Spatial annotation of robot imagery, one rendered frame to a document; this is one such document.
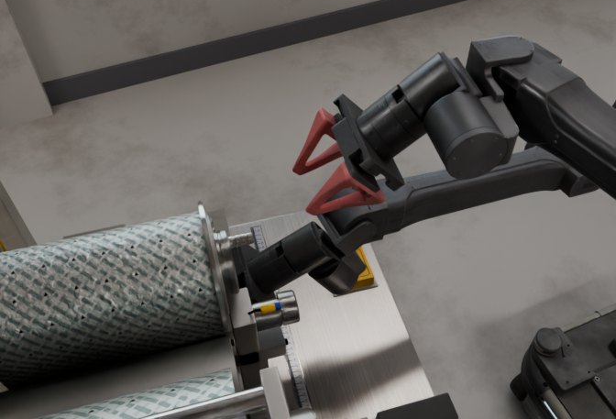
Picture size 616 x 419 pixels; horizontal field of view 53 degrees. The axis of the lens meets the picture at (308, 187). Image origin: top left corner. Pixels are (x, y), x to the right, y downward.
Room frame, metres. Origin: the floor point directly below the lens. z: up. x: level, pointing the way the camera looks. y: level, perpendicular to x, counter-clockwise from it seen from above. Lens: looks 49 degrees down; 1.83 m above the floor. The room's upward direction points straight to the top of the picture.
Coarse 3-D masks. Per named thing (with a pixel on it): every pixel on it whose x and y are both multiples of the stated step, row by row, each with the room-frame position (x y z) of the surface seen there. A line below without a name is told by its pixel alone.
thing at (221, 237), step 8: (216, 232) 0.41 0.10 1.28; (224, 232) 0.41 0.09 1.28; (216, 240) 0.39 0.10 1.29; (224, 240) 0.39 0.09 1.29; (216, 248) 0.38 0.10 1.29; (224, 248) 0.38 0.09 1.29; (224, 256) 0.37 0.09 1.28; (232, 256) 0.38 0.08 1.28; (224, 264) 0.37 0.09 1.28; (232, 264) 0.37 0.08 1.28; (224, 272) 0.36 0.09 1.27; (232, 272) 0.36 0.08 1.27; (224, 280) 0.36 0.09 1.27; (232, 280) 0.36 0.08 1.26; (232, 288) 0.35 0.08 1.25
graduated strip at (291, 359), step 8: (256, 232) 0.69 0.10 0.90; (256, 240) 0.67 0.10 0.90; (264, 240) 0.67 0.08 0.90; (256, 248) 0.65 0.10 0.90; (264, 248) 0.65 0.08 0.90; (288, 328) 0.49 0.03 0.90; (288, 336) 0.48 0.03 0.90; (288, 352) 0.45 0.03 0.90; (296, 352) 0.45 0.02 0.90; (288, 360) 0.43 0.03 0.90; (296, 360) 0.43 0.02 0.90; (288, 368) 0.42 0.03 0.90; (296, 368) 0.42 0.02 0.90; (296, 376) 0.41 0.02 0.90; (296, 384) 0.39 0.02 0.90; (304, 384) 0.39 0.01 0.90; (296, 392) 0.38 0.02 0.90; (304, 392) 0.38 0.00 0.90; (296, 400) 0.37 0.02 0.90; (304, 400) 0.37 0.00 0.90; (312, 408) 0.36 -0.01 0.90
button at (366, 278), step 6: (360, 252) 0.63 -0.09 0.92; (360, 258) 0.62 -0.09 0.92; (366, 258) 0.62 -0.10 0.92; (366, 264) 0.60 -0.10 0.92; (366, 270) 0.59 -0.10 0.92; (360, 276) 0.58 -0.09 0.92; (366, 276) 0.58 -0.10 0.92; (372, 276) 0.58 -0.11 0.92; (360, 282) 0.57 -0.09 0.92; (366, 282) 0.57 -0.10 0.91; (372, 282) 0.58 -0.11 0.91; (354, 288) 0.57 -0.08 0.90
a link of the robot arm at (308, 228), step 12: (300, 228) 0.49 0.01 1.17; (312, 228) 0.48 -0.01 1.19; (288, 240) 0.48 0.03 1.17; (300, 240) 0.47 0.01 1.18; (312, 240) 0.47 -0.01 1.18; (324, 240) 0.48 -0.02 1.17; (288, 252) 0.46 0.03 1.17; (300, 252) 0.46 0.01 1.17; (312, 252) 0.46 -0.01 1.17; (324, 252) 0.46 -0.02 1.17; (336, 252) 0.48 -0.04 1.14; (300, 264) 0.45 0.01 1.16; (312, 264) 0.45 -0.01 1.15; (324, 264) 0.47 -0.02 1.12; (336, 264) 0.47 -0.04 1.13
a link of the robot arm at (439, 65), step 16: (432, 64) 0.47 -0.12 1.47; (448, 64) 0.47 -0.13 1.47; (416, 80) 0.46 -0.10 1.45; (432, 80) 0.45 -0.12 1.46; (448, 80) 0.45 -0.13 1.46; (464, 80) 0.45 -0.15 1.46; (416, 96) 0.45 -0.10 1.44; (432, 96) 0.44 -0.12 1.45; (480, 96) 0.44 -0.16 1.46; (416, 112) 0.45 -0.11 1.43
